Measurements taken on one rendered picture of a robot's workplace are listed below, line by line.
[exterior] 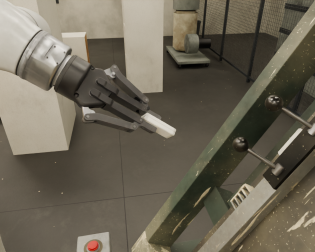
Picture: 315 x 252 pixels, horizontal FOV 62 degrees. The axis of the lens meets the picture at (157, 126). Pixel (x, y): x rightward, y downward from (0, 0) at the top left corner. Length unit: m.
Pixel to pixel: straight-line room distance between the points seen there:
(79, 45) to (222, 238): 5.00
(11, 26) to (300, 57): 0.70
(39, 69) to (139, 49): 3.83
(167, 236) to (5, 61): 0.84
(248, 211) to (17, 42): 0.62
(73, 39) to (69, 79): 5.00
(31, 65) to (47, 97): 2.47
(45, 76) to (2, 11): 0.11
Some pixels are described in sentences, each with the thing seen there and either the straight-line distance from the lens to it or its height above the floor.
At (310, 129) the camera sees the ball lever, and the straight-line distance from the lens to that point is 0.66.
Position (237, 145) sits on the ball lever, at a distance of 0.64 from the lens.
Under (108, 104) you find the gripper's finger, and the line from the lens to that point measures 0.48.
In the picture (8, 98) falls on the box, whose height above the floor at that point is 0.70.
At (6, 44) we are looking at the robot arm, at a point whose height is 1.70.
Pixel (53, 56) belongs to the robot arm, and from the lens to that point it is 0.47.
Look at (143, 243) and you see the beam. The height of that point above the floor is 0.89.
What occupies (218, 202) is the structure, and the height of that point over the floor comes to 1.14.
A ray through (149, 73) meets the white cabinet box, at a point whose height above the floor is 0.35.
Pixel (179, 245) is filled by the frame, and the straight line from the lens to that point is 1.23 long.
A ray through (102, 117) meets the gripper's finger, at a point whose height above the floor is 1.57.
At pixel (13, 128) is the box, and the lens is 3.20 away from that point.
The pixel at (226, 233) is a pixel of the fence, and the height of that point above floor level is 1.20.
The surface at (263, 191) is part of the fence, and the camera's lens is 0.71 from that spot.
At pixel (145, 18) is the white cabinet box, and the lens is 4.19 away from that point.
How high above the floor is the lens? 1.80
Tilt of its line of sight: 31 degrees down
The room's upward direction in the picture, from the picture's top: straight up
